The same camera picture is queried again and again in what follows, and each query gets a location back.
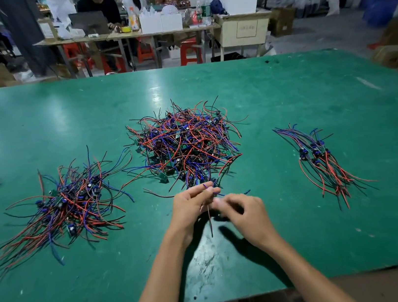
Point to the person's right hand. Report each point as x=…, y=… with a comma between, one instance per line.
x=251, y=223

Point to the cream cabinet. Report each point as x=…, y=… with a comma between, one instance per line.
x=243, y=32

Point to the heap of blue bags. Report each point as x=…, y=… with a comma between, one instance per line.
x=381, y=10

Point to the long wooden work table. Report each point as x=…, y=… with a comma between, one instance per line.
x=129, y=34

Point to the person's right forearm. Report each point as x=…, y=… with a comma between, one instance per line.
x=311, y=278

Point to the brown cardboard box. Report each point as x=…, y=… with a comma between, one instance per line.
x=282, y=21

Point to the dark blue bag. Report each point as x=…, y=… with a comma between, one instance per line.
x=217, y=7

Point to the red plastic stool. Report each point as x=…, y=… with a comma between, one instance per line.
x=74, y=54
x=145, y=51
x=191, y=51

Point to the person's left forearm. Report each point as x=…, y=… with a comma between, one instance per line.
x=157, y=297

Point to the dark pillar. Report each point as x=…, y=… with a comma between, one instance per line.
x=25, y=33

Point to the grey laptop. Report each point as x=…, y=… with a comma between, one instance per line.
x=89, y=22

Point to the row of white containers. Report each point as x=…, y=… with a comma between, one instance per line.
x=161, y=22

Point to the person's left hand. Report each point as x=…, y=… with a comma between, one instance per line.
x=189, y=210

